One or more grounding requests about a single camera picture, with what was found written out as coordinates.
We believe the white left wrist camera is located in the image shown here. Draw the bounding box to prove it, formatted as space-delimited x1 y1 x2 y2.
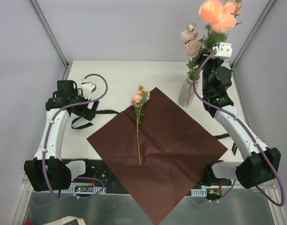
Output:
81 82 97 99

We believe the beige ceramic vase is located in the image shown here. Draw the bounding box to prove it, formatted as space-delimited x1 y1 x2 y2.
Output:
178 76 195 108

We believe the white cable duct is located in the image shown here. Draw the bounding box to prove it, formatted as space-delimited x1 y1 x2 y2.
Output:
61 184 106 195
190 188 221 197

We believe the bright orange rose stem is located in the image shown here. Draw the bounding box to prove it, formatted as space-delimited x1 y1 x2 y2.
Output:
199 0 228 51

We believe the left white cable duct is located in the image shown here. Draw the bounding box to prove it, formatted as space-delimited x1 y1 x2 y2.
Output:
61 184 106 195

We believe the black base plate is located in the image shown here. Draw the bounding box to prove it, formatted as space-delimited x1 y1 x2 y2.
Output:
71 159 232 198

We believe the light pink rose stem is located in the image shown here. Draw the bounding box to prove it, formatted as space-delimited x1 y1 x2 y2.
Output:
179 23 204 80

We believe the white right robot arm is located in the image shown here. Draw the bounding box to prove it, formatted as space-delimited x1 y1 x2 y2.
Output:
197 50 283 189

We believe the right rear frame post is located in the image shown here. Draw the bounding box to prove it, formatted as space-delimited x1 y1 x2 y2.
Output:
230 0 278 69

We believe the red cloth item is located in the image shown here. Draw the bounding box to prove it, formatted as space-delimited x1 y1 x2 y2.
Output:
23 220 34 225

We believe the aluminium frame rail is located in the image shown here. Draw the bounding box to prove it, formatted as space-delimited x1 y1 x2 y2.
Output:
23 164 279 189

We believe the frame post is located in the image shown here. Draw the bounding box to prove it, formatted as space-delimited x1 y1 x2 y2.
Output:
28 0 69 68
230 0 278 69

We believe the right white cable duct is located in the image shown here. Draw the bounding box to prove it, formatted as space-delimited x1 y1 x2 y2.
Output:
190 188 221 197

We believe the left rear frame post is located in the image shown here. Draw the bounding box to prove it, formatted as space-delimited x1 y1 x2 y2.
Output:
28 0 69 68

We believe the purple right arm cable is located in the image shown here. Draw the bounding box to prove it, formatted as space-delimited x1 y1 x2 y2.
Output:
192 49 286 207

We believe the orange pink rose stem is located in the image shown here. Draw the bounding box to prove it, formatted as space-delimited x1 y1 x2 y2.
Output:
211 0 242 33

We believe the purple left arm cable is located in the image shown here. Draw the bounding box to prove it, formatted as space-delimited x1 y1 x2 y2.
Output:
30 74 109 208

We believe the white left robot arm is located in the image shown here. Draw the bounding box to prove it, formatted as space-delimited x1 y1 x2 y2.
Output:
24 80 99 192

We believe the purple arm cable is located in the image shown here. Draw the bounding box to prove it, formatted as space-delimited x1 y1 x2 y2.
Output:
192 49 286 207
30 74 109 208

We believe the red and maroon wrapping paper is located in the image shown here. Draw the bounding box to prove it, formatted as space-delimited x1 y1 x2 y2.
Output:
88 88 227 225

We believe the pink artificial flower bouquet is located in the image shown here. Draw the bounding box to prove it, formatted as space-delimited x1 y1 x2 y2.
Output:
131 85 150 165

